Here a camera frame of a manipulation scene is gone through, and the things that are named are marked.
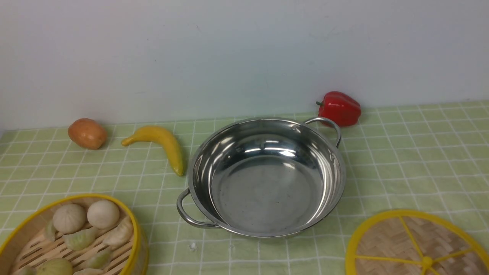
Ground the pale green dumpling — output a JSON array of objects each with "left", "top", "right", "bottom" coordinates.
[{"left": 81, "top": 247, "right": 112, "bottom": 270}]

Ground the yellow banana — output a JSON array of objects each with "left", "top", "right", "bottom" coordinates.
[{"left": 121, "top": 125, "right": 186, "bottom": 176}]

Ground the green round bun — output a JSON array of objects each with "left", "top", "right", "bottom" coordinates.
[{"left": 36, "top": 258, "right": 73, "bottom": 275}]

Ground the red bell pepper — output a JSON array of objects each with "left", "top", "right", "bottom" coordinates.
[{"left": 316, "top": 91, "right": 362, "bottom": 127}]

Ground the green crescent dumpling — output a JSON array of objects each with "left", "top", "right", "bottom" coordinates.
[{"left": 62, "top": 227, "right": 98, "bottom": 251}]

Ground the stainless steel pot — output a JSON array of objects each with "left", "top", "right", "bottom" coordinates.
[{"left": 176, "top": 117, "right": 347, "bottom": 238}]

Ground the green checkered tablecloth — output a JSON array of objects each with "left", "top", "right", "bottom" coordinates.
[{"left": 0, "top": 102, "right": 489, "bottom": 275}]

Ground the white crescent dumpling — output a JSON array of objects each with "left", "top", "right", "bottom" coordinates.
[{"left": 103, "top": 217, "right": 133, "bottom": 247}]

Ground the yellow rimmed bamboo steamer basket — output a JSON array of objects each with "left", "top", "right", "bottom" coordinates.
[{"left": 1, "top": 193, "right": 150, "bottom": 275}]

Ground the white pleated bun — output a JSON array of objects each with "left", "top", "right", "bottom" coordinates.
[{"left": 52, "top": 204, "right": 87, "bottom": 234}]

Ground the white round bun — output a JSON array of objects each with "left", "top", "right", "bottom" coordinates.
[{"left": 87, "top": 200, "right": 120, "bottom": 229}]

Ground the yellow rimmed bamboo steamer lid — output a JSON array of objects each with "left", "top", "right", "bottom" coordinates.
[{"left": 345, "top": 210, "right": 489, "bottom": 275}]

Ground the green dumpling rear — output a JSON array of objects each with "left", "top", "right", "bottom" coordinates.
[{"left": 44, "top": 220, "right": 57, "bottom": 242}]

